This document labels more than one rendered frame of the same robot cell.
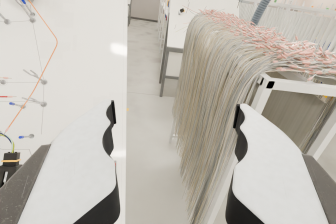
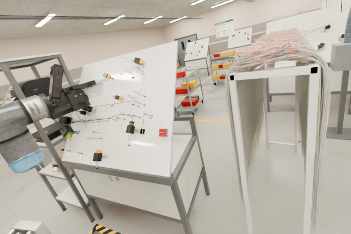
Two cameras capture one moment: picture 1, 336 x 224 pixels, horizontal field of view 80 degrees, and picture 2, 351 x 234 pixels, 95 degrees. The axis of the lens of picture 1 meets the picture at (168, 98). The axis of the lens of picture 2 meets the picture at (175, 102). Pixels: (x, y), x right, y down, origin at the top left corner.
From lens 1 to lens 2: 0.67 m
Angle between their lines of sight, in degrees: 42
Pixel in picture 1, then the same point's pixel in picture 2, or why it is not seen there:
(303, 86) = (256, 73)
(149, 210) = (235, 193)
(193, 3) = (290, 25)
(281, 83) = (238, 75)
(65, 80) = (151, 94)
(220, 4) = (324, 14)
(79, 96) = (155, 100)
